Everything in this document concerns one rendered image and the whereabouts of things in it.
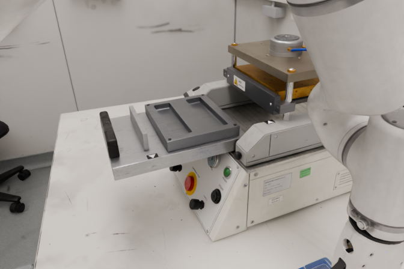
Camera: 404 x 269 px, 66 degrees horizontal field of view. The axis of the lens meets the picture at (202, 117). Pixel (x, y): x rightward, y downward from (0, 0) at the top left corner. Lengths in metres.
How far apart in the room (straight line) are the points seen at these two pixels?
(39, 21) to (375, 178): 2.04
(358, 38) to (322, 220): 0.61
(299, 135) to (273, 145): 0.06
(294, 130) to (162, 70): 1.73
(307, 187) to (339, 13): 0.58
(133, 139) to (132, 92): 1.64
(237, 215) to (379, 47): 0.52
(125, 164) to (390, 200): 0.44
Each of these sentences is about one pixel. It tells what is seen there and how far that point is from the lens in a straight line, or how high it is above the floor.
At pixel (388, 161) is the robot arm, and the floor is 1.11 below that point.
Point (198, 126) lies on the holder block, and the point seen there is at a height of 1.00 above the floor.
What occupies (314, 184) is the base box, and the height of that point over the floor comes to 0.83.
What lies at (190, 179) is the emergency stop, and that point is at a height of 0.81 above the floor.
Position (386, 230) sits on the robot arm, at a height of 1.01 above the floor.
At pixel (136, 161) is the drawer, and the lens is 0.63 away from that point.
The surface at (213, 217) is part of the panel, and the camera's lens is 0.74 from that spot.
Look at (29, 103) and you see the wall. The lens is 2.38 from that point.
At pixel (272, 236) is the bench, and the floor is 0.75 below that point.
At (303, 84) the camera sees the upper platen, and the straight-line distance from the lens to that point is 0.75.
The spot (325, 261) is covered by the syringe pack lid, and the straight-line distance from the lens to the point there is 0.70.
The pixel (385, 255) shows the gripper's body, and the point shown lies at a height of 0.95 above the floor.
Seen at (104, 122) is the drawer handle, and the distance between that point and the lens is 0.71.
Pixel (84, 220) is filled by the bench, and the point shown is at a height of 0.75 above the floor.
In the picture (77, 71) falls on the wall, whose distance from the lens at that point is 2.27.
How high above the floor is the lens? 1.32
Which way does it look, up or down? 27 degrees down
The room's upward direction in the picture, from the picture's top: 1 degrees counter-clockwise
